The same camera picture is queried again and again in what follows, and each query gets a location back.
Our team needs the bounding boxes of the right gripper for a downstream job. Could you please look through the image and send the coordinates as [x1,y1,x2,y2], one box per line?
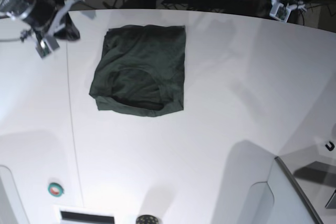
[22,0,80,41]

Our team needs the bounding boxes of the dark green t-shirt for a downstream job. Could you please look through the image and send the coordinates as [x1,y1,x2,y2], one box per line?
[89,25,186,117]

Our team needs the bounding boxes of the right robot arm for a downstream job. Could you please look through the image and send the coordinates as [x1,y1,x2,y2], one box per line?
[1,0,82,40]

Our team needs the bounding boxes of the black U-shaped hook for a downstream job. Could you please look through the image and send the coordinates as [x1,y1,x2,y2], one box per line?
[325,141,335,152]

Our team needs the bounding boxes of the green tape roll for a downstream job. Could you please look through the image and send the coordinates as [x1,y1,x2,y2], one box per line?
[48,183,64,197]

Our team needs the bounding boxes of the grey metal tray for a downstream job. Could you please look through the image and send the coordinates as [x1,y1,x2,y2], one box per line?
[278,155,335,223]

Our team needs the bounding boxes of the black perforated round object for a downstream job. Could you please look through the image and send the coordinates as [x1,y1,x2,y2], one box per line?
[136,215,160,224]

